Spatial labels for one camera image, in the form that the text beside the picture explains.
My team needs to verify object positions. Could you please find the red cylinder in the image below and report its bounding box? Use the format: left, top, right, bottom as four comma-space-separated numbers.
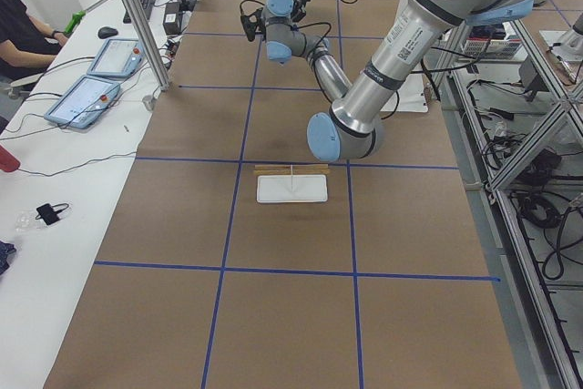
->
0, 147, 20, 173

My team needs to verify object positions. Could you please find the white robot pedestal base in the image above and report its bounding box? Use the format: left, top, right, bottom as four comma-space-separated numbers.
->
382, 74, 428, 113

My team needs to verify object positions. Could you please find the white towel rack with wooden bars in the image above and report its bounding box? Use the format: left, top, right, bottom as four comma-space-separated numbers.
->
253, 164, 330, 204

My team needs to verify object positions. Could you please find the teach pendant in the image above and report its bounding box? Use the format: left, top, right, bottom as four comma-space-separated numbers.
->
44, 75, 120, 129
87, 38, 142, 79

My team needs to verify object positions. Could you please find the small metal cup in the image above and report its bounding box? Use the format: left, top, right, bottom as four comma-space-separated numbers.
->
142, 95, 156, 111

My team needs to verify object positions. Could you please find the black computer mouse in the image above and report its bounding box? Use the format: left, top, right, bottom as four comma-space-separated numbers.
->
97, 26, 118, 39

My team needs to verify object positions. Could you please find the seated person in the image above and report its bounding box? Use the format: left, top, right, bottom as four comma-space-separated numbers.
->
0, 0, 68, 80

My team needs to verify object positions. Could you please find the teach pendant near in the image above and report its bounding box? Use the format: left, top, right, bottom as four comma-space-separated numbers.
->
44, 75, 120, 129

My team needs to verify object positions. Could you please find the aluminium frame post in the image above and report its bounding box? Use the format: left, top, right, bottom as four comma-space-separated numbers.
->
122, 0, 169, 92

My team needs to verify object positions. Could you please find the teach pendant far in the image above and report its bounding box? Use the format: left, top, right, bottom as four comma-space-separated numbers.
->
87, 38, 142, 79

